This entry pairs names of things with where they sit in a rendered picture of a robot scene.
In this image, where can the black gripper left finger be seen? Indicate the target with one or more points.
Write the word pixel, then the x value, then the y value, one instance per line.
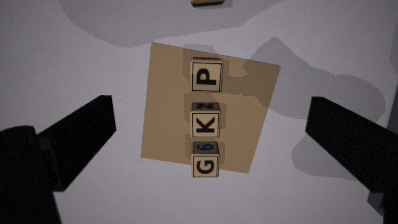
pixel 31 165

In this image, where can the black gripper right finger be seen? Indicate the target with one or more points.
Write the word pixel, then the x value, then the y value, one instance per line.
pixel 367 150

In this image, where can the tan square mat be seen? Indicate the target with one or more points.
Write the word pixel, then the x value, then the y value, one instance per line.
pixel 247 89

